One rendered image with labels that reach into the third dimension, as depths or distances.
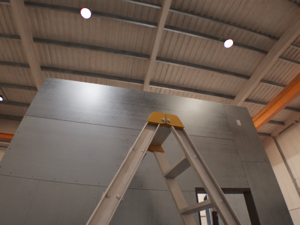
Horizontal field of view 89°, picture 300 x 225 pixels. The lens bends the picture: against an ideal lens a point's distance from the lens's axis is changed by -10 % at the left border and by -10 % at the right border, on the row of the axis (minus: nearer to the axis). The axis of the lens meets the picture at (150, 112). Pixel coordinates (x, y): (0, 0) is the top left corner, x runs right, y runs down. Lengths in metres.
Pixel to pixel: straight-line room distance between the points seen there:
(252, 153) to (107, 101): 1.70
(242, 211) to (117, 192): 5.50
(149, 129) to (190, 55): 7.06
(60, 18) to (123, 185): 7.32
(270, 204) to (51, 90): 2.47
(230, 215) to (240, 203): 5.19
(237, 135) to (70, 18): 6.85
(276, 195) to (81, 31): 7.45
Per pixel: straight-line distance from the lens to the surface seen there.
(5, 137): 12.29
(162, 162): 1.15
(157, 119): 0.89
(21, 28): 7.80
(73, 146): 1.59
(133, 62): 7.83
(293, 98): 9.40
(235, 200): 6.04
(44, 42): 8.19
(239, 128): 2.25
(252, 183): 1.97
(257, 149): 2.24
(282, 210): 2.12
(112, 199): 0.70
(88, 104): 1.84
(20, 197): 1.56
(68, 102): 1.88
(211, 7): 7.13
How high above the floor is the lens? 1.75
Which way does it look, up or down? 39 degrees up
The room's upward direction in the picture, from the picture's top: straight up
